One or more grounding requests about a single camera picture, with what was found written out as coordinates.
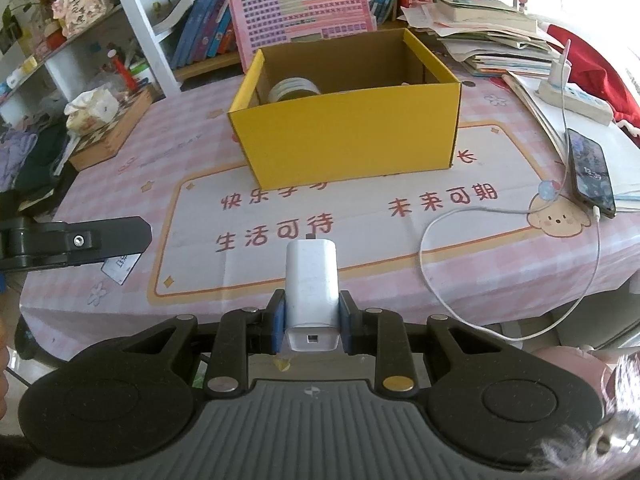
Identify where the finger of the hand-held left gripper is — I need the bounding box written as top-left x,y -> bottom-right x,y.
0,216 -> 153,272

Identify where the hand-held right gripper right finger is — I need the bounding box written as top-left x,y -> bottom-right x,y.
338,290 -> 511,394

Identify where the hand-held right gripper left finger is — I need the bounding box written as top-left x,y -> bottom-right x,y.
119,290 -> 287,394

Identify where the white charger with prongs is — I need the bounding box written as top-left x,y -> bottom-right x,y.
284,234 -> 342,354

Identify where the yellow cardboard box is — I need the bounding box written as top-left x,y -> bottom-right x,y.
227,27 -> 462,191

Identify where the printed packing tape roll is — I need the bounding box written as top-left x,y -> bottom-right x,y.
267,77 -> 324,105

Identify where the white label card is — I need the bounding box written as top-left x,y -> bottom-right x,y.
100,252 -> 144,286

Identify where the pink checkered tablecloth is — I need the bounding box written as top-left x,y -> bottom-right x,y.
20,67 -> 640,361

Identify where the wooden chessboard box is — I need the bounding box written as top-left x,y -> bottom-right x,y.
67,85 -> 154,172

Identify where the pile of dark clothes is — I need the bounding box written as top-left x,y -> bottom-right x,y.
0,125 -> 71,196

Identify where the floral tissue pack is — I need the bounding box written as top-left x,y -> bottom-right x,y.
64,87 -> 121,134

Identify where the green white pen cup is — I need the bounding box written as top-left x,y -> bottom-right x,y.
127,62 -> 151,89

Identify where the white wooden bookshelf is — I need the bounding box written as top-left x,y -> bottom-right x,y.
102,0 -> 251,94

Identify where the row of colourful books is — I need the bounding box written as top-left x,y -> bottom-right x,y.
170,0 -> 406,71

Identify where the floral plush doll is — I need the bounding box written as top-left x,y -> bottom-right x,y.
52,0 -> 109,36

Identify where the black smartphone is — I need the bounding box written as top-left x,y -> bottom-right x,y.
566,128 -> 617,220

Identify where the pink learning tablet board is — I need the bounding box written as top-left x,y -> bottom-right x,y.
229,0 -> 379,74

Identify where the stack of papers and books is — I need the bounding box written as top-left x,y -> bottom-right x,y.
405,0 -> 569,79

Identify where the white power strip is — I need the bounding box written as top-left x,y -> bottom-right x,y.
537,80 -> 615,126

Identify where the white plugged-in charger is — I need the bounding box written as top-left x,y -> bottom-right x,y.
547,52 -> 572,91

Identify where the red cloth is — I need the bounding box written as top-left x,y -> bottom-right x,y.
545,24 -> 640,129

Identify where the white charging cable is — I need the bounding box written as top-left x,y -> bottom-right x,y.
419,40 -> 604,344

